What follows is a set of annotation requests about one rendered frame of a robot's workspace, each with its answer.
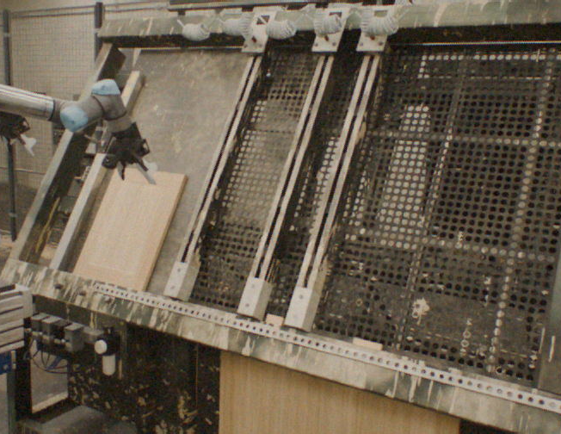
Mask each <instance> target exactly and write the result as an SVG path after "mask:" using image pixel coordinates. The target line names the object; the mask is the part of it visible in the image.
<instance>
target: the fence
mask: <svg viewBox="0 0 561 434"><path fill-rule="evenodd" d="M133 73H138V75H137V77H136V79H135V81H134V83H129V82H130V80H131V77H132V75H133ZM144 80H145V75H144V74H143V73H142V72H141V71H132V74H131V76H130V77H129V80H128V82H127V84H126V88H127V86H129V87H132V89H131V91H130V93H129V96H124V94H125V92H126V88H125V89H124V92H123V94H122V100H123V103H124V104H125V107H126V111H127V113H128V114H129V115H130V113H131V111H132V108H133V105H134V103H135V101H136V98H137V96H138V93H139V91H140V88H141V86H142V83H143V82H144ZM105 155H106V154H102V153H97V155H96V159H95V161H94V163H93V165H92V167H91V170H90V172H89V175H88V177H87V179H86V182H85V184H84V186H83V189H82V192H81V194H80V196H79V198H78V200H77V204H76V206H75V207H74V210H73V212H72V215H71V217H70V220H69V222H68V224H67V227H66V229H65V232H64V234H63V237H62V239H61V240H60V243H59V246H58V249H57V250H56V252H55V255H54V257H53V260H52V262H51V265H50V267H49V268H50V269H54V270H60V271H64V272H65V269H66V266H67V264H68V263H69V260H70V258H71V254H72V252H73V250H74V248H75V245H76V243H77V240H78V238H79V235H80V233H81V231H82V229H83V225H84V223H85V221H86V219H87V217H88V214H89V211H90V209H91V207H92V204H93V202H94V200H95V198H96V194H97V192H98V189H99V188H100V185H101V183H102V179H103V178H104V175H105V173H106V171H107V169H106V168H104V167H103V166H102V165H101V162H102V160H103V158H104V156H105Z"/></svg>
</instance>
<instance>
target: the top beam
mask: <svg viewBox="0 0 561 434"><path fill-rule="evenodd" d="M363 8H366V7H355V8H350V10H349V13H348V14H350V13H351V12H352V11H353V12H354V13H353V14H352V15H351V16H350V17H349V18H347V21H346V23H345V26H344V29H343V31H342V37H341V42H342V44H343V45H358V44H359V41H360V38H361V33H362V32H361V18H360V17H359V16H358V15H357V14H356V13H355V12H356V11H357V12H358V13H359V14H360V15H361V16H362V14H363V13H362V10H363ZM407 9H408V10H409V11H408V12H407V13H406V14H405V15H404V16H403V17H402V18H401V19H400V20H399V21H398V30H397V31H396V33H395V34H391V35H387V39H386V40H387V42H388V44H431V43H483V42H535V41H561V0H494V1H476V2H458V3H425V4H407V5H396V8H395V12H394V16H393V18H395V19H396V20H397V19H398V18H399V17H400V16H401V15H402V14H403V13H404V12H405V11H406V10H407ZM316 10H317V9H303V10H286V11H277V14H276V17H275V19H274V20H275V21H277V22H283V21H285V20H289V21H290V22H293V23H295V22H296V21H297V20H298V19H299V17H300V16H301V15H302V14H303V16H302V17H301V19H300V20H299V21H298V22H297V23H296V24H295V27H296V32H295V35H294V36H291V37H290V38H286V39H283V40H281V39H279V40H278V39H274V38H271V37H268V41H269V43H270V44H271V46H272V47H275V46H313V45H314V42H315V39H316V37H317V35H316V33H315V29H314V22H313V21H312V20H310V19H309V18H308V17H306V16H305V14H307V15H308V16H310V17H311V18H312V19H315V13H316ZM242 14H245V13H234V14H217V15H182V16H165V17H147V18H130V19H113V20H105V21H104V23H103V24H102V27H101V29H100V32H99V34H98V38H99V39H100V40H102V41H103V42H112V43H113V44H115V45H116V46H117V47H118V49H119V48H172V47H243V46H244V42H245V40H246V39H245V38H244V37H243V36H242V35H238V36H235V35H228V34H226V33H225V31H224V24H222V23H221V22H219V21H218V20H216V18H219V19H220V20H221V21H222V22H226V20H228V19H231V18H232V19H239V18H241V16H242ZM213 18H215V21H214V22H213V23H212V25H211V26H210V27H209V29H210V34H209V37H208V38H207V39H204V40H199V41H194V40H188V39H187V38H185V37H184V36H183V34H182V30H183V27H182V25H181V24H180V23H179V22H178V21H177V20H179V21H180V22H181V23H182V24H183V25H184V26H186V25H187V24H194V25H197V24H200V23H204V24H206V25H207V26H208V25H209V24H210V22H211V21H212V20H213Z"/></svg>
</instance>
